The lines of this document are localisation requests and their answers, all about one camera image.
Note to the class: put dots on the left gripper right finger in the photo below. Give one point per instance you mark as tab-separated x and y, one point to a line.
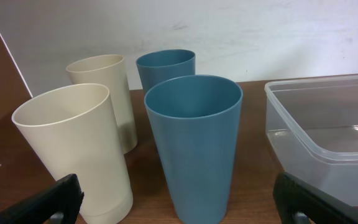
299	202

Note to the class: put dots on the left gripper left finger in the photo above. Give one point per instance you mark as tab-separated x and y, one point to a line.
61	203

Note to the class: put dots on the blue cup front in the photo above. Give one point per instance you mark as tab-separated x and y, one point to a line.
195	123

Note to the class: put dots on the blue cup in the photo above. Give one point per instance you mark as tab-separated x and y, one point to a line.
195	123
157	67

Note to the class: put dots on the blue cup back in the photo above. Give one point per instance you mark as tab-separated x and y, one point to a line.
157	67

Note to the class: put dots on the clear plastic container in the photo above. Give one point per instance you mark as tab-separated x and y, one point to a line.
312	126

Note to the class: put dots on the cream cup front left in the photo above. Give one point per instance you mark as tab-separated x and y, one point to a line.
73	130

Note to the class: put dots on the cream cup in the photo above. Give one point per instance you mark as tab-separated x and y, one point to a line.
110	71
73	130

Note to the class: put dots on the cream cup back left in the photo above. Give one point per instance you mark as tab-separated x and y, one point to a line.
110	71

